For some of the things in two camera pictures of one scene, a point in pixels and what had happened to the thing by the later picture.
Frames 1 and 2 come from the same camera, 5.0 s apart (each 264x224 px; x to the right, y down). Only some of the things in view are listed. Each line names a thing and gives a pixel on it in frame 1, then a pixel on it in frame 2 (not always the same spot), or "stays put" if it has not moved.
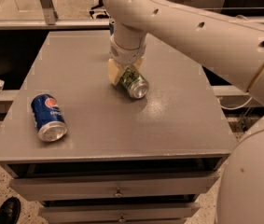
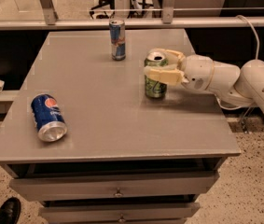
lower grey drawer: (157, 213) stays put
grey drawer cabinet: (121, 161) stays put
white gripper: (126, 55) to (197, 71)
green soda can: (133, 82) to (155, 88)
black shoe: (7, 213) stays put
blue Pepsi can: (48, 118) stays put
